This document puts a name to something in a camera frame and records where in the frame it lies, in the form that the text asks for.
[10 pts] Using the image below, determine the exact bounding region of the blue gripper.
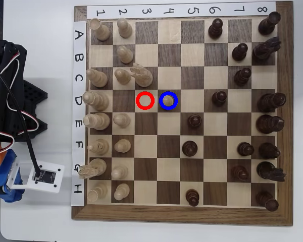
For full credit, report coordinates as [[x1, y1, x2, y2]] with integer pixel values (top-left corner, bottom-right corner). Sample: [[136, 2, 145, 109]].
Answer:
[[0, 149, 25, 203]]

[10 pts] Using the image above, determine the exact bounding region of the light wooden pawn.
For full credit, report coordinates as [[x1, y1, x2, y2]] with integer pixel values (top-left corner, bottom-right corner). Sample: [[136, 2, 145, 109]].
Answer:
[[111, 165, 129, 180], [114, 183, 130, 201], [117, 45, 134, 64], [113, 113, 131, 128], [162, 94, 174, 107], [114, 68, 132, 85], [117, 17, 133, 39], [114, 139, 131, 153]]

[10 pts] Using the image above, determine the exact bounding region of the white paper letter strip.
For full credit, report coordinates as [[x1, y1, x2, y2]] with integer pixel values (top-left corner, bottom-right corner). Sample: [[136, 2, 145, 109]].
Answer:
[[70, 20, 87, 207]]

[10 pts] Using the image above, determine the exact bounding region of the light wooden knight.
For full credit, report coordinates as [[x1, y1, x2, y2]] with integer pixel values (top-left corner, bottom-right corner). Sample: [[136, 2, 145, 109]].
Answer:
[[77, 158, 108, 179], [130, 63, 154, 88]]

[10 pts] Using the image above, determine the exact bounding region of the light wooden rook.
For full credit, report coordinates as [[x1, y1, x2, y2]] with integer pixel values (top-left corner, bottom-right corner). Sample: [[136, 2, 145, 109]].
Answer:
[[87, 181, 108, 202], [88, 18, 111, 41]]

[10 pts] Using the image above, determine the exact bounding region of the light wooden bishop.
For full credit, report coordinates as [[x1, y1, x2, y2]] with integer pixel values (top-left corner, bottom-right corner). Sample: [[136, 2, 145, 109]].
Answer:
[[87, 139, 110, 156], [85, 68, 109, 88]]

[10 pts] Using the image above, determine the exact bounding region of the light wooden king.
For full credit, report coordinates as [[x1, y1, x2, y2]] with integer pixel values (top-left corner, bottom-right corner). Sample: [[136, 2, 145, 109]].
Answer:
[[83, 112, 111, 131]]

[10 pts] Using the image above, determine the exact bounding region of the light wooden queen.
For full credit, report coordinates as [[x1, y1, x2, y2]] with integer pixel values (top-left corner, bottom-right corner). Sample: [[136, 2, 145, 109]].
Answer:
[[82, 90, 110, 111]]

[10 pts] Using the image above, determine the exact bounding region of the dark wooden pawn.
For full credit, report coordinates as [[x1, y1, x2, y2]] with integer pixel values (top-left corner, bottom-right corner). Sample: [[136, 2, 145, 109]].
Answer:
[[187, 114, 202, 129], [231, 165, 250, 182], [212, 91, 228, 106], [182, 140, 198, 157], [232, 42, 248, 62], [234, 67, 252, 86], [208, 18, 223, 39], [237, 142, 255, 157]]

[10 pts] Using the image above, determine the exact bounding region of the dark pawn H5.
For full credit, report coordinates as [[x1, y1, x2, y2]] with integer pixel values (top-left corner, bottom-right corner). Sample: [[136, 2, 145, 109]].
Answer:
[[186, 189, 200, 207]]

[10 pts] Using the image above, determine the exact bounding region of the white paper number strip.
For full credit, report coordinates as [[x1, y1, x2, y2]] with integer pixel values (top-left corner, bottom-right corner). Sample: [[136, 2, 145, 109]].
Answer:
[[86, 2, 276, 19]]

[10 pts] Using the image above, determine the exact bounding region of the wooden chessboard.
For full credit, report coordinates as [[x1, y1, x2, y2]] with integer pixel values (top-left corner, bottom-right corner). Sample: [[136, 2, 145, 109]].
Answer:
[[71, 1, 293, 227]]

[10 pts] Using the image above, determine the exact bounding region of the dark wooden rook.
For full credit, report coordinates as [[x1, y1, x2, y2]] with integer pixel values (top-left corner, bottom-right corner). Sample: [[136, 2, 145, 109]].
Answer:
[[255, 191, 279, 212], [258, 11, 282, 35]]

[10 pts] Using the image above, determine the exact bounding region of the dark wooden bishop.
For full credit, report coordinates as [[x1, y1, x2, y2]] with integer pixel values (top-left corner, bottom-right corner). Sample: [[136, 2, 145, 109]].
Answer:
[[258, 142, 281, 159]]

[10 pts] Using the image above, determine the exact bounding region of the dark wooden knight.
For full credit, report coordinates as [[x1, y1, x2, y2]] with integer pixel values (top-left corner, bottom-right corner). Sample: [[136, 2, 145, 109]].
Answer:
[[252, 36, 281, 60], [256, 161, 286, 182]]

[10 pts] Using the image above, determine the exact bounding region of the dark wooden king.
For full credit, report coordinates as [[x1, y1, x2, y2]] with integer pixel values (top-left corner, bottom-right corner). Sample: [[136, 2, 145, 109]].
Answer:
[[256, 114, 285, 134]]

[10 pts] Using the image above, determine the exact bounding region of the dark wooden queen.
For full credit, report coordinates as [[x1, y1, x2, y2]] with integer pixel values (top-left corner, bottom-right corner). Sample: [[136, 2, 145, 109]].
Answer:
[[257, 92, 287, 113]]

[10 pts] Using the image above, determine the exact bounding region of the black camera cable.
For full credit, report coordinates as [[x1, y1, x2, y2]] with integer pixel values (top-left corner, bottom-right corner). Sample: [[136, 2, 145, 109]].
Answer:
[[0, 60, 41, 177]]

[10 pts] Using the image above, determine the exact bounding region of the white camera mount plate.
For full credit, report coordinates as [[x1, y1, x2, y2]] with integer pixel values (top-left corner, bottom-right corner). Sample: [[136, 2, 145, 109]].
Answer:
[[6, 160, 66, 194]]

